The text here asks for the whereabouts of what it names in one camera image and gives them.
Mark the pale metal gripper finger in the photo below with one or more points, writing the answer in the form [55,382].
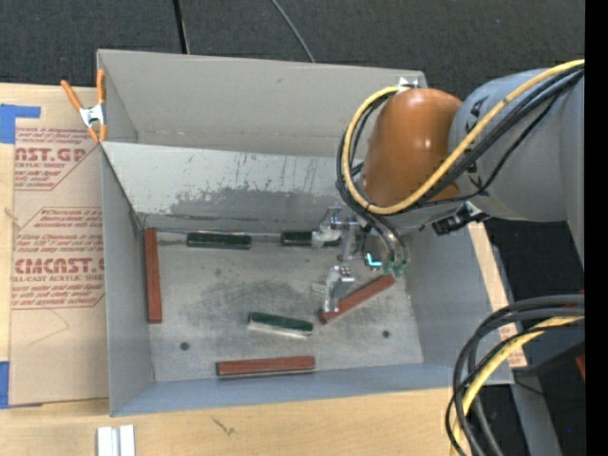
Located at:
[332,233]
[339,280]

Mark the red-brown flat block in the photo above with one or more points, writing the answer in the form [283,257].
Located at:
[266,366]
[363,295]
[153,278]

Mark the dark green flat block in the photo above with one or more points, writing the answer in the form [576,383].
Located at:
[218,240]
[295,238]
[280,323]

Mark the grey metal bin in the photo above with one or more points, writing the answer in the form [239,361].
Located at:
[237,278]

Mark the brown cardboard board red print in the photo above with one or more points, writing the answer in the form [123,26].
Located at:
[57,235]

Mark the black cylinder on white bracket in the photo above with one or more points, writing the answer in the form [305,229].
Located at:
[451,224]

